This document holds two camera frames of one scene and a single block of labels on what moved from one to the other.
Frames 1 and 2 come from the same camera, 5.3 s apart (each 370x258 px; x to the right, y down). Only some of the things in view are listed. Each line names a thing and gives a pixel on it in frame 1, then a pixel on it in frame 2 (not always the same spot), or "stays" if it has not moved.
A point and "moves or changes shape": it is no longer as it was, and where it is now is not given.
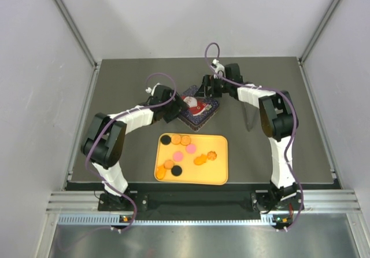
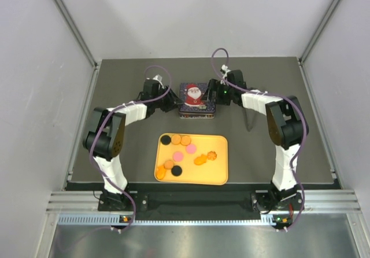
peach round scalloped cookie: (169, 164) stays
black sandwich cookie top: (165, 140) stays
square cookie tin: (199, 113) moves or changes shape
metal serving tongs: (251, 112) stays
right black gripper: (207, 82) -> (215, 86)
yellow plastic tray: (193, 158) stays
